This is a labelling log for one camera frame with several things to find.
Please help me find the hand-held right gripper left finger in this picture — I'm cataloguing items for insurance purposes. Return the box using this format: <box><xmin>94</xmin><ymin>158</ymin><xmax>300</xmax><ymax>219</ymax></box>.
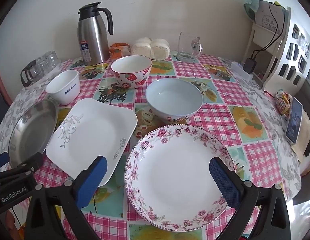
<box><xmin>25</xmin><ymin>156</ymin><xmax>108</xmax><ymax>240</ymax></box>

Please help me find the pink checkered tablecloth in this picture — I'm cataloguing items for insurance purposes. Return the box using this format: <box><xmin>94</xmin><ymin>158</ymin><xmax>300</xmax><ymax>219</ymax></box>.
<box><xmin>35</xmin><ymin>54</ymin><xmax>271</xmax><ymax>240</ymax></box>

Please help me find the stainless steel thermos jug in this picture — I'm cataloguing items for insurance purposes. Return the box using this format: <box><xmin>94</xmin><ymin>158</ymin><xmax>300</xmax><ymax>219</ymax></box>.
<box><xmin>78</xmin><ymin>2</ymin><xmax>113</xmax><ymax>66</ymax></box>

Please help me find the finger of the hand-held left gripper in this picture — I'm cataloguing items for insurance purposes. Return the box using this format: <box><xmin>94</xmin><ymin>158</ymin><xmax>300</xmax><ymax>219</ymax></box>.
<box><xmin>0</xmin><ymin>151</ymin><xmax>9</xmax><ymax>170</ymax></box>
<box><xmin>0</xmin><ymin>152</ymin><xmax>44</xmax><ymax>179</ymax></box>

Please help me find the grey floral tablecloth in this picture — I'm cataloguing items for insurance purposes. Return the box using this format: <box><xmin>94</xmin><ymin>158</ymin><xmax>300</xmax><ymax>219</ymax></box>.
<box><xmin>0</xmin><ymin>55</ymin><xmax>303</xmax><ymax>240</ymax></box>

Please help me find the white power strip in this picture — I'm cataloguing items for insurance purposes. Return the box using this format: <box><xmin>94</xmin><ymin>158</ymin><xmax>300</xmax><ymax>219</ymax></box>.
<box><xmin>230</xmin><ymin>62</ymin><xmax>253</xmax><ymax>81</ymax></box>

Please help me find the clear glass mug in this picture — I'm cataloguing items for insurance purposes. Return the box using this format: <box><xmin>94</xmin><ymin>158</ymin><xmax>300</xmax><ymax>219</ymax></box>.
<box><xmin>177</xmin><ymin>32</ymin><xmax>203</xmax><ymax>62</ymax></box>

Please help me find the white bowl with blue print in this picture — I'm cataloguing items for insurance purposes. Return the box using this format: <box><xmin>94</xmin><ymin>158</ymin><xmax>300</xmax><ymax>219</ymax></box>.
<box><xmin>45</xmin><ymin>69</ymin><xmax>80</xmax><ymax>105</ymax></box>

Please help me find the stainless steel plate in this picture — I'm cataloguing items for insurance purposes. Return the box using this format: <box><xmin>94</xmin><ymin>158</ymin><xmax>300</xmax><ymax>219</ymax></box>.
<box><xmin>8</xmin><ymin>99</ymin><xmax>59</xmax><ymax>168</ymax></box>

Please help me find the square white plate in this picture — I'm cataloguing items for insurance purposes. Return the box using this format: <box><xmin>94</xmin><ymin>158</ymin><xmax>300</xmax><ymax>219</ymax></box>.
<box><xmin>45</xmin><ymin>98</ymin><xmax>138</xmax><ymax>187</ymax></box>

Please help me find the strawberry pattern bowl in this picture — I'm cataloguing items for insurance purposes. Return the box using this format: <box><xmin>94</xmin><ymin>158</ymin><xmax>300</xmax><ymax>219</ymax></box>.
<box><xmin>111</xmin><ymin>55</ymin><xmax>153</xmax><ymax>89</ymax></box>

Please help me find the clear glass cup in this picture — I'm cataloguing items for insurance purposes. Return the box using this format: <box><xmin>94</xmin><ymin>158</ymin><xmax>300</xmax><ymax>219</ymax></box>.
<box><xmin>37</xmin><ymin>56</ymin><xmax>50</xmax><ymax>74</ymax></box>
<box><xmin>47</xmin><ymin>51</ymin><xmax>61</xmax><ymax>68</ymax></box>

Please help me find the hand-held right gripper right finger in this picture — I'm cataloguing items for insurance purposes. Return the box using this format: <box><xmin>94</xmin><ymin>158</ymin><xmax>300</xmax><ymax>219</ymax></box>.
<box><xmin>209</xmin><ymin>157</ymin><xmax>298</xmax><ymax>240</ymax></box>

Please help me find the glass teapot with black handle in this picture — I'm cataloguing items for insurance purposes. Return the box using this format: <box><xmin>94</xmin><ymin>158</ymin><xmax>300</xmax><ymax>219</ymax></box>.
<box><xmin>20</xmin><ymin>59</ymin><xmax>45</xmax><ymax>87</ymax></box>

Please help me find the smartphone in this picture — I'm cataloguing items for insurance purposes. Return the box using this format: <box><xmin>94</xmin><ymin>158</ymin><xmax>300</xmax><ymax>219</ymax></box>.
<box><xmin>285</xmin><ymin>97</ymin><xmax>304</xmax><ymax>145</ymax></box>

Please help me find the white plastic shelf rack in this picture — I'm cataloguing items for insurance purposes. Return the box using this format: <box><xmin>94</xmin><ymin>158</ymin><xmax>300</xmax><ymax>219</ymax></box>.
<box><xmin>241</xmin><ymin>5</ymin><xmax>310</xmax><ymax>98</ymax></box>

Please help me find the light blue bowl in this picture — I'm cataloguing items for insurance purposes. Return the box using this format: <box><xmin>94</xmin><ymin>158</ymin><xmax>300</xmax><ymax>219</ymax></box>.
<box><xmin>145</xmin><ymin>78</ymin><xmax>204</xmax><ymax>123</ymax></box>

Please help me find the white printed paper box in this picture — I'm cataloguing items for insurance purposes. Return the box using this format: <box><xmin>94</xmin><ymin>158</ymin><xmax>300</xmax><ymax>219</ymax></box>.
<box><xmin>255</xmin><ymin>0</ymin><xmax>286</xmax><ymax>32</ymax></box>

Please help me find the black cable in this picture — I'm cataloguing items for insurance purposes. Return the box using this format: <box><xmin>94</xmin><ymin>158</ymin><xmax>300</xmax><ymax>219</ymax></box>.
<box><xmin>250</xmin><ymin>2</ymin><xmax>289</xmax><ymax>60</ymax></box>

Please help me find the orange snack packet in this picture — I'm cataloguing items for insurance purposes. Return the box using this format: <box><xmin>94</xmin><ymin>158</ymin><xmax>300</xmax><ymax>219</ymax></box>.
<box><xmin>109</xmin><ymin>42</ymin><xmax>130</xmax><ymax>59</ymax></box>

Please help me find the round pink floral plate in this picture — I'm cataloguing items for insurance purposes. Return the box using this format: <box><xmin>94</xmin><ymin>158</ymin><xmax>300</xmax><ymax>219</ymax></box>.
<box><xmin>124</xmin><ymin>124</ymin><xmax>236</xmax><ymax>230</ymax></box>

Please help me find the teal cloth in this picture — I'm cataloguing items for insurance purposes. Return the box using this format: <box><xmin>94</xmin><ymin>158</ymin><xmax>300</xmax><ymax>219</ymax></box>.
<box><xmin>244</xmin><ymin>0</ymin><xmax>261</xmax><ymax>20</ymax></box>

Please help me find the bag of white steamed buns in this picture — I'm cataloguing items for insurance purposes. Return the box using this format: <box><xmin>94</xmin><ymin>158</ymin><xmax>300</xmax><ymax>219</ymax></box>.
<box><xmin>130</xmin><ymin>37</ymin><xmax>170</xmax><ymax>60</ymax></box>

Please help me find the black charger adapter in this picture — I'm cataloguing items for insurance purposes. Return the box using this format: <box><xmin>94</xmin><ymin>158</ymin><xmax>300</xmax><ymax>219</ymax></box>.
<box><xmin>243</xmin><ymin>58</ymin><xmax>255</xmax><ymax>74</ymax></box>

